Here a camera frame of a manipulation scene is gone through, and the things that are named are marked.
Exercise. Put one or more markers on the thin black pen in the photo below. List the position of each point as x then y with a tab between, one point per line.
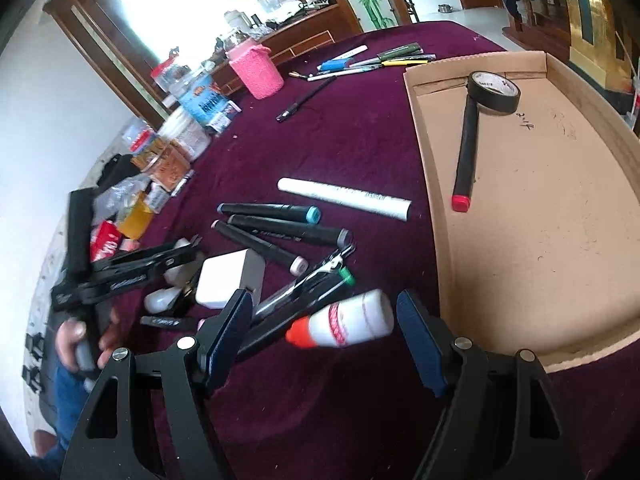
305	100

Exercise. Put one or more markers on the person's left forearm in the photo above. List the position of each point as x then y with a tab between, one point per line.
65	405

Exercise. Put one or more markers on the yellow pen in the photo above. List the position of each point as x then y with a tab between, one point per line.
405	62

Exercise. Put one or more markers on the small gold clip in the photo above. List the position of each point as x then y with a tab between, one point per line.
296	75

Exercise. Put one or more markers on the wooden sideboard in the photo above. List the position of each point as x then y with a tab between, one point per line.
310	25

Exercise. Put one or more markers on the black marker pink cap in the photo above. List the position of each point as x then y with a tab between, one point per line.
260	247

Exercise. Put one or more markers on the black marker green cap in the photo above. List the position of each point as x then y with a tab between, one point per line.
320	296

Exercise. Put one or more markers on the black gel pen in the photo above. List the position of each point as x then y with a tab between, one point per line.
327	262

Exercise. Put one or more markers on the pink knitted cup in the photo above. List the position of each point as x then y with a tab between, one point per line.
255	70

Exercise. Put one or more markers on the black tape roll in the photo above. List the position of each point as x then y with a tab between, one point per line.
500	102

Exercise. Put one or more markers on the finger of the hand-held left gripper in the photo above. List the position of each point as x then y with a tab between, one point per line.
150	256
150	275

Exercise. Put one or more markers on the person's left hand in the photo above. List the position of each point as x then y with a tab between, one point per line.
67	340

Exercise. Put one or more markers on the clear plastic bag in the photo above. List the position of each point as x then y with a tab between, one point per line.
117	197

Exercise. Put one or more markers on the blue marker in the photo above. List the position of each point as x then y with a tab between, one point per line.
335	65

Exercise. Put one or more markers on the clear jar orange label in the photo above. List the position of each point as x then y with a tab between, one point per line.
165	170

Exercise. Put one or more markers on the small red lid jar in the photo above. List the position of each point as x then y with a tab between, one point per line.
140	137

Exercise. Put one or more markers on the black marker grey cap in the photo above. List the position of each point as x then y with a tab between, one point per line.
290	230

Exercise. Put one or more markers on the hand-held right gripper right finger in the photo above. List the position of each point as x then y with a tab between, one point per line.
420	340

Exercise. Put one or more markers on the black marker teal cap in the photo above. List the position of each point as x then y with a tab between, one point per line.
265	211

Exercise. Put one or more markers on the red packet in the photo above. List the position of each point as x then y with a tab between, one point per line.
105	242

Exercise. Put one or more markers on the wooden staircase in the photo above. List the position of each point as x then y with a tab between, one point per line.
535	35

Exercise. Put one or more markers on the small pink eraser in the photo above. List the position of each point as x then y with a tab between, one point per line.
130	245

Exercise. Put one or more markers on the white lidded tub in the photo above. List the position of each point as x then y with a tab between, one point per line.
185	132

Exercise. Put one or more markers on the white glue bottle orange cap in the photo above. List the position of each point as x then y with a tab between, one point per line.
350	320

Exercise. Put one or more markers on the yellow packet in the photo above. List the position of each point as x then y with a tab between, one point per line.
135	220

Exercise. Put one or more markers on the white dropper bottle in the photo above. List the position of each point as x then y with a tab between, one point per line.
160	299

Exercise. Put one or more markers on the metal bowl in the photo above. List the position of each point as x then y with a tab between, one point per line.
445	8

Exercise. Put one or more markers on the thin white pen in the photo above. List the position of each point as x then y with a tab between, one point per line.
327	75

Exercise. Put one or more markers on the wooden framed glass partition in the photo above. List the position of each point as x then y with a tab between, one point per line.
125	10

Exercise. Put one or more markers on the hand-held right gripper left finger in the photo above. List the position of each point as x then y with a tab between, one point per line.
230	330

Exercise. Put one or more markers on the small printed card box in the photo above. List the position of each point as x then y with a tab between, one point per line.
224	117

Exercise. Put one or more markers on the black marker red cap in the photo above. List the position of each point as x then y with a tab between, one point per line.
465	160

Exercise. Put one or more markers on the green pen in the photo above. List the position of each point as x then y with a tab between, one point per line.
397	50

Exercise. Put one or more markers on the white marker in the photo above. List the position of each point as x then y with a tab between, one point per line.
345	197

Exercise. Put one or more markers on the cardboard box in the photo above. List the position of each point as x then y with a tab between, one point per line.
540	220

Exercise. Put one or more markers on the blue label container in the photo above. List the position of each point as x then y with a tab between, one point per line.
202	100

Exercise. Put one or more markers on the black bag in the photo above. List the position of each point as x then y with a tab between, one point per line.
117	170

